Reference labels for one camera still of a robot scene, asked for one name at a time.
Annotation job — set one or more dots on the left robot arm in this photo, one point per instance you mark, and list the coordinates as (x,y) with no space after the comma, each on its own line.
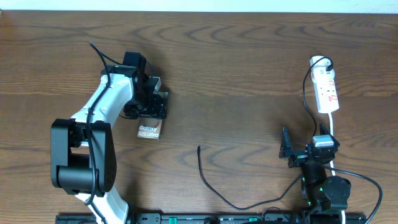
(83,157)

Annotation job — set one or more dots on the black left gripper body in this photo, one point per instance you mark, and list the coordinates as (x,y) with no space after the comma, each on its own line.
(138,102)

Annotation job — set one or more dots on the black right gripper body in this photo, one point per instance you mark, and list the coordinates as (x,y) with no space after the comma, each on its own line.
(298,158)

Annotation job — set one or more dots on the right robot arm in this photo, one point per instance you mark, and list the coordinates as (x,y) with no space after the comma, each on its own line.
(327,195)

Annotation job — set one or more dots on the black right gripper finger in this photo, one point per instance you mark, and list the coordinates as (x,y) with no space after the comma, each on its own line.
(286,146)
(324,130)

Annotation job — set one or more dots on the white power strip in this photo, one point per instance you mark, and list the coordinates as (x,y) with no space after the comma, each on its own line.
(322,75)

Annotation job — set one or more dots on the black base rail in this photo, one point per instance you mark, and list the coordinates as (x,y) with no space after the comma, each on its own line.
(273,217)

